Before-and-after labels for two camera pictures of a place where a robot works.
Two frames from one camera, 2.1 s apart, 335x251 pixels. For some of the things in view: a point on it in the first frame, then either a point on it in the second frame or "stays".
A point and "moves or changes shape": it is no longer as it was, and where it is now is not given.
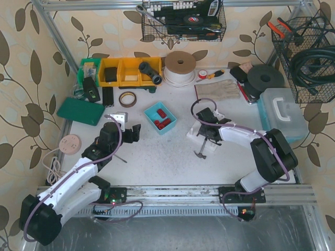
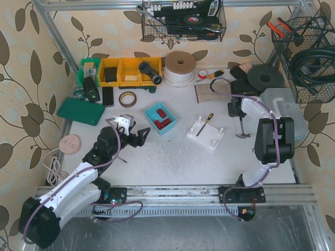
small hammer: x=201 y=155 moves or changes shape
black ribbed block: x=108 y=97 stays
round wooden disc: x=70 y=144 stays
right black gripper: x=207 y=129 to x=234 y=110
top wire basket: x=183 y=20 stays
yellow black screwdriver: x=211 y=76 stays
